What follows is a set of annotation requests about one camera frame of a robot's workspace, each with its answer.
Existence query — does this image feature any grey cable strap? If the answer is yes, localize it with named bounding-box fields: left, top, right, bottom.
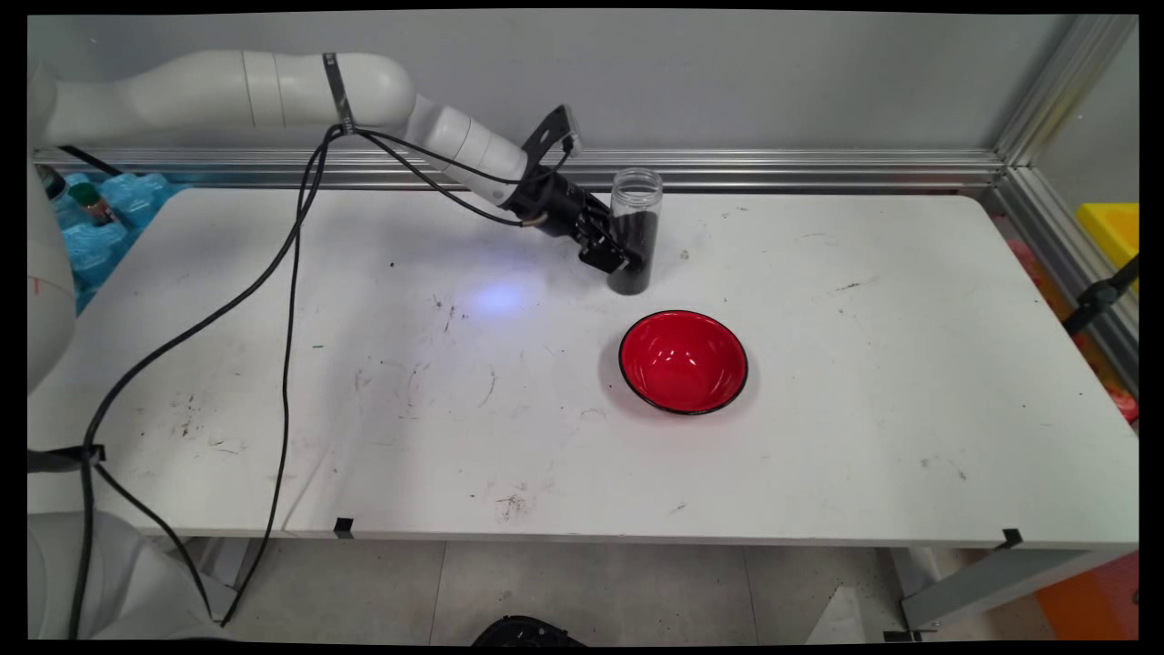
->
left=322, top=53, right=357, bottom=134

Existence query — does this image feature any bottle with green cap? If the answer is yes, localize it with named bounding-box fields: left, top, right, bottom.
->
left=68, top=182, right=119, bottom=228

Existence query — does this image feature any blue wrapped bottle pack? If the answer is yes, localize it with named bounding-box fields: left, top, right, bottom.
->
left=55, top=173, right=192, bottom=315

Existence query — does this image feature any glass jar with lid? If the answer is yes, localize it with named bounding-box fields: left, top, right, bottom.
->
left=41, top=164, right=74, bottom=228

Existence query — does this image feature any yellow plastic bin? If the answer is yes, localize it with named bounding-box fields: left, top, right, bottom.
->
left=1078, top=205, right=1139, bottom=292

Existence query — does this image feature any upright aluminium frame post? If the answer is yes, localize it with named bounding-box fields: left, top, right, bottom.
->
left=996, top=14, right=1139, bottom=169

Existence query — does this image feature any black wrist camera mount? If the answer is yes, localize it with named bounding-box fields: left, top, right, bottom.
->
left=521, top=103, right=574, bottom=176

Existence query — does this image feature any grey table leg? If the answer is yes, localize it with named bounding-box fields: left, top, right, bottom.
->
left=878, top=546, right=1138, bottom=638

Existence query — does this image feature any black cable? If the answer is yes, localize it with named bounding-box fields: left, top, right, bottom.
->
left=91, top=123, right=551, bottom=629
left=68, top=123, right=578, bottom=640

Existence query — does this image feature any black strap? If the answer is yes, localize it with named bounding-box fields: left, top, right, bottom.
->
left=27, top=444, right=106, bottom=474

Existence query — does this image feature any thin black cord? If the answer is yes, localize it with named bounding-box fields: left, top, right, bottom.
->
left=59, top=146, right=121, bottom=176

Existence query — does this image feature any red bowl with black rim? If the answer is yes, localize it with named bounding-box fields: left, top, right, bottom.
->
left=618, top=309, right=751, bottom=418

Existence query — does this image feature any orange box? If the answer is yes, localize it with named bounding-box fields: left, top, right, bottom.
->
left=1037, top=550, right=1139, bottom=640

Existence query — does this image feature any black object on floor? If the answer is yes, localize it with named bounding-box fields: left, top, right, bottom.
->
left=473, top=616, right=587, bottom=647

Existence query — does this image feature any clear jar of black granules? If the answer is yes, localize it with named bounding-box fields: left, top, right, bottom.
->
left=607, top=168, right=665, bottom=296

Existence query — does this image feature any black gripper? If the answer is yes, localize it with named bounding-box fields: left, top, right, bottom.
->
left=507, top=167, right=643, bottom=275

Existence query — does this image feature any aluminium frame rail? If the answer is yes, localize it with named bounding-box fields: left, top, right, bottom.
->
left=991, top=168, right=1139, bottom=397
left=32, top=148, right=1006, bottom=194

